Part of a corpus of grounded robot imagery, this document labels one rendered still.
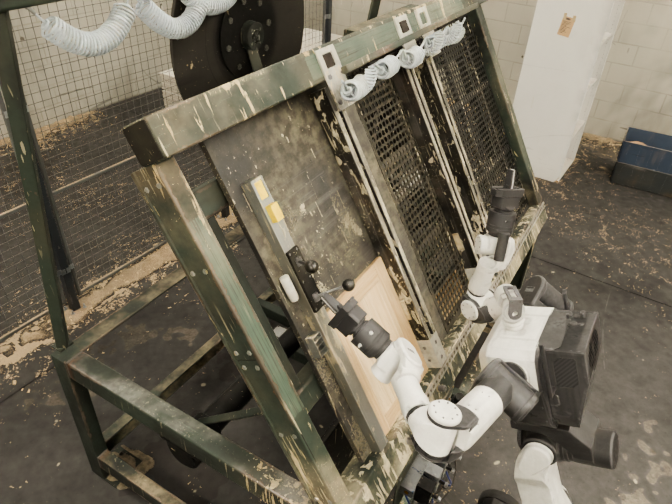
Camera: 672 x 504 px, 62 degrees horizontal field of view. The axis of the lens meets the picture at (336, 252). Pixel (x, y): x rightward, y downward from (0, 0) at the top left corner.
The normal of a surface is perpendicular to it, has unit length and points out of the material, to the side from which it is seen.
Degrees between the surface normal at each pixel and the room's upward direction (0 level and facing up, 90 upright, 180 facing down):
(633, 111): 90
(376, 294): 60
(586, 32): 90
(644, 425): 0
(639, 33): 90
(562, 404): 90
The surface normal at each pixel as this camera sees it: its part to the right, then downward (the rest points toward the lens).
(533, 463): -0.52, 0.48
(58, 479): 0.04, -0.81
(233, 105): 0.76, -0.12
